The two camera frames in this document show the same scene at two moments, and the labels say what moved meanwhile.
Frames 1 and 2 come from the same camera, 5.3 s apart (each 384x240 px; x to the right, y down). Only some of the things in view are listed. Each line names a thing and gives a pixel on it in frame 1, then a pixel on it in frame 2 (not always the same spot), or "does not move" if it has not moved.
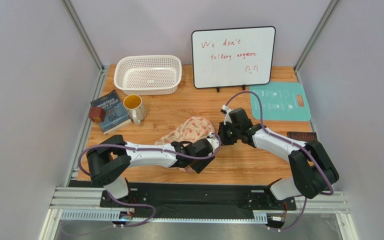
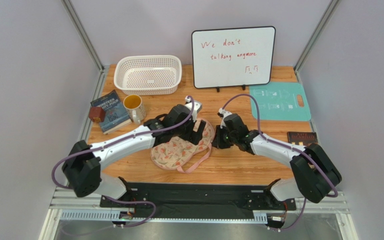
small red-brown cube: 97,114 does not move
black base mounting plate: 198,198 does not move
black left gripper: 199,168 -> 192,135
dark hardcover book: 304,137 does not move
